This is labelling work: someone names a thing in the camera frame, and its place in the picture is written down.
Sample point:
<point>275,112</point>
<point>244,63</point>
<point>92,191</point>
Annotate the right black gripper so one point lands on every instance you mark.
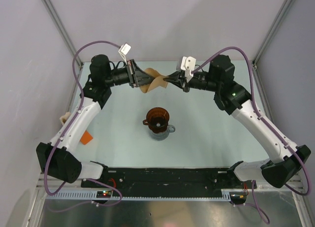
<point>177,79</point>

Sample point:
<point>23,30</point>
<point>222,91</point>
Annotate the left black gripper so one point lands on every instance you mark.
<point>134,80</point>

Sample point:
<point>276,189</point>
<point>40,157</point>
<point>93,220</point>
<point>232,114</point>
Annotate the brown paper coffee filter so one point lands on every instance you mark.
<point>158,81</point>

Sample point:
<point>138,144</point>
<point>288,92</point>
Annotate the amber glass coffee dripper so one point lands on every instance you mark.
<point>157,119</point>

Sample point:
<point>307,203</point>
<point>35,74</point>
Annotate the clear glass pitcher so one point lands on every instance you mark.
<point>162,135</point>

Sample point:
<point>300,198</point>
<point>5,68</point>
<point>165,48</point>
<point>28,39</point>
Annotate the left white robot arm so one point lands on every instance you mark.
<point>57,157</point>

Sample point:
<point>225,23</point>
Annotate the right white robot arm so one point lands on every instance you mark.
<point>285,156</point>

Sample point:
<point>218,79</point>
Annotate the orange coffee filter box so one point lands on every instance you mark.
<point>85,138</point>

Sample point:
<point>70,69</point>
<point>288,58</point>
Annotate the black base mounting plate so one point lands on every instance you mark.
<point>172,182</point>

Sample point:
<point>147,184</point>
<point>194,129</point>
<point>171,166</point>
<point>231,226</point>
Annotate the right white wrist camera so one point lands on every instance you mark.
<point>187,65</point>

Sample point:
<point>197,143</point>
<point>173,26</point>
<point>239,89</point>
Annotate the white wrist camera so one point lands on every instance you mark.
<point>187,65</point>
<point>124,50</point>

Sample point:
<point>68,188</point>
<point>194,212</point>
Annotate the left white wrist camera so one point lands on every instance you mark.
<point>124,50</point>

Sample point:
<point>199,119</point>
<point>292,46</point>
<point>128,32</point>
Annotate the aluminium frame rail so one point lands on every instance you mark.
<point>295,182</point>

